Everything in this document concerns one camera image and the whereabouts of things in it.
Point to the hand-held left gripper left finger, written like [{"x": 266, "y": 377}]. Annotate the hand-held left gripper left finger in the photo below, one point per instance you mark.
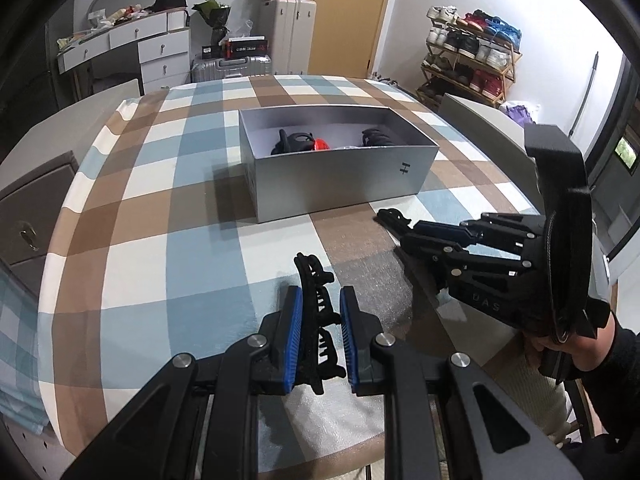
[{"x": 292, "y": 340}]

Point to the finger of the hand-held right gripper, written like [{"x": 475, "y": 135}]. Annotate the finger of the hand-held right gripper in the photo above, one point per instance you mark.
[
  {"x": 490, "y": 230},
  {"x": 480, "y": 280}
]

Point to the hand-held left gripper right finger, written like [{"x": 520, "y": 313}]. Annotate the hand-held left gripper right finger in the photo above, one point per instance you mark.
[{"x": 350, "y": 340}]

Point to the silver grey cardboard box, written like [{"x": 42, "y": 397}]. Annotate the silver grey cardboard box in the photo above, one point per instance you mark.
[{"x": 340, "y": 180}]

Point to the red round pin badge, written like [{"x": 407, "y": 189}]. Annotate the red round pin badge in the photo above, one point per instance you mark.
[{"x": 321, "y": 145}]

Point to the black claw hair clip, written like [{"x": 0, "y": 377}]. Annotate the black claw hair clip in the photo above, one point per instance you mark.
[{"x": 292, "y": 142}]

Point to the person's right hand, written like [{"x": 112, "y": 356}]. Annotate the person's right hand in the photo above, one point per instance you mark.
[{"x": 587, "y": 355}]

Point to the purple bag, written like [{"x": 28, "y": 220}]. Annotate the purple bag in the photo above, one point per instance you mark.
[{"x": 517, "y": 112}]

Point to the wooden shoe rack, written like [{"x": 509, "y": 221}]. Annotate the wooden shoe rack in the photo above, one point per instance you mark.
[{"x": 465, "y": 87}]

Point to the long black stick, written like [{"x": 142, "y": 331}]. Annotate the long black stick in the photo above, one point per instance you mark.
[{"x": 587, "y": 90}]

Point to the pile of loose shoes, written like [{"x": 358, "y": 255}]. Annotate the pile of loose shoes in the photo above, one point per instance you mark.
[{"x": 387, "y": 80}]

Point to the rows of shoes on rack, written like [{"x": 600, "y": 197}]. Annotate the rows of shoes on rack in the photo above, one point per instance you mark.
[{"x": 475, "y": 45}]

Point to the wooden door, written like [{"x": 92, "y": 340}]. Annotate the wooden door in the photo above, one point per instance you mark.
[{"x": 350, "y": 15}]

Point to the blue checked bedding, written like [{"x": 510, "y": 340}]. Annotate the blue checked bedding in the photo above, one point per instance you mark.
[{"x": 20, "y": 350}]

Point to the silver suitcase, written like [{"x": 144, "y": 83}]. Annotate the silver suitcase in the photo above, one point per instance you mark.
[{"x": 230, "y": 69}]

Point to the white upright suitcase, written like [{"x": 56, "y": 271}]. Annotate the white upright suitcase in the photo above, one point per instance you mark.
[{"x": 287, "y": 35}]

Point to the black box with red ends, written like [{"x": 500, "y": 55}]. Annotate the black box with red ends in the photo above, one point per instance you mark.
[{"x": 245, "y": 49}]

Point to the grey nightstand with drawers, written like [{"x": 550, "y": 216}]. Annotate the grey nightstand with drawers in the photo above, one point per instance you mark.
[{"x": 40, "y": 180}]

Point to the small black box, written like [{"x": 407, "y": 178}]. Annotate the small black box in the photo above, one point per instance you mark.
[{"x": 210, "y": 52}]

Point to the white desk with drawers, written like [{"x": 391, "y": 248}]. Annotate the white desk with drawers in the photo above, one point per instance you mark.
[{"x": 160, "y": 50}]

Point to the black wrapped bouquet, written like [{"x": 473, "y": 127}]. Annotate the black wrapped bouquet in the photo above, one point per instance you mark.
[{"x": 215, "y": 17}]

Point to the clutter of desk packets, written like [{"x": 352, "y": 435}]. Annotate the clutter of desk packets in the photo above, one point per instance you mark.
[{"x": 105, "y": 22}]

